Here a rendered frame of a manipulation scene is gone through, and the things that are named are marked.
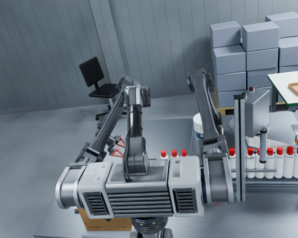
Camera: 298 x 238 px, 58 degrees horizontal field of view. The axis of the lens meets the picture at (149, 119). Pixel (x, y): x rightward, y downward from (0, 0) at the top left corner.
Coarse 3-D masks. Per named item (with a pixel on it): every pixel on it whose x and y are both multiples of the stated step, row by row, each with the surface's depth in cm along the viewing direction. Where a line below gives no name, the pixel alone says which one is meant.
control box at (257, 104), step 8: (256, 88) 134; (248, 96) 129; (256, 96) 127; (264, 96) 128; (248, 104) 123; (256, 104) 124; (264, 104) 130; (248, 112) 125; (256, 112) 126; (264, 112) 133; (248, 120) 127; (256, 120) 128; (264, 120) 135; (248, 128) 130; (256, 128) 131; (248, 136) 132
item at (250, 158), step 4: (248, 148) 156; (252, 148) 155; (248, 152) 155; (252, 152) 155; (248, 156) 156; (252, 156) 155; (248, 160) 157; (252, 160) 156; (248, 164) 158; (252, 164) 158; (248, 168) 160; (252, 168) 159; (248, 172) 161; (252, 172) 161; (248, 176) 163; (252, 176) 162
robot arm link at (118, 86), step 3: (120, 78) 121; (123, 78) 122; (120, 81) 122; (117, 84) 123; (120, 84) 123; (117, 87) 125; (120, 87) 124; (120, 90) 125; (114, 102) 133; (111, 108) 138; (108, 114) 141; (105, 117) 145; (102, 120) 149; (102, 123) 148; (99, 126) 150
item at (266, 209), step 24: (168, 120) 253; (192, 120) 245; (168, 144) 218; (264, 192) 158; (288, 192) 155; (48, 216) 173; (72, 216) 169; (216, 216) 150; (240, 216) 147; (264, 216) 144; (288, 216) 142
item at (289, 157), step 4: (288, 148) 150; (292, 148) 149; (288, 152) 150; (292, 152) 149; (284, 156) 153; (288, 156) 150; (292, 156) 150; (284, 160) 154; (288, 160) 151; (292, 160) 151; (284, 164) 155; (288, 164) 153; (292, 164) 152; (284, 168) 156; (288, 168) 154; (292, 168) 154; (284, 172) 157; (288, 172) 155; (292, 172) 156; (284, 176) 158; (288, 176) 157; (292, 176) 158
